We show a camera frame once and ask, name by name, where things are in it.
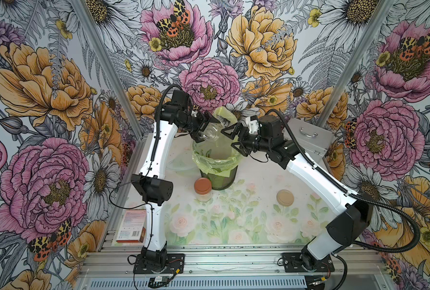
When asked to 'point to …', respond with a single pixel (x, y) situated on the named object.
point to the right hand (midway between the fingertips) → (225, 141)
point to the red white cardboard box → (132, 226)
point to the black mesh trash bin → (220, 181)
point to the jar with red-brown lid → (203, 188)
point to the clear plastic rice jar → (212, 132)
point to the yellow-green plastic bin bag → (217, 156)
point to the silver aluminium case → (314, 140)
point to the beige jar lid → (285, 197)
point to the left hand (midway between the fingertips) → (215, 133)
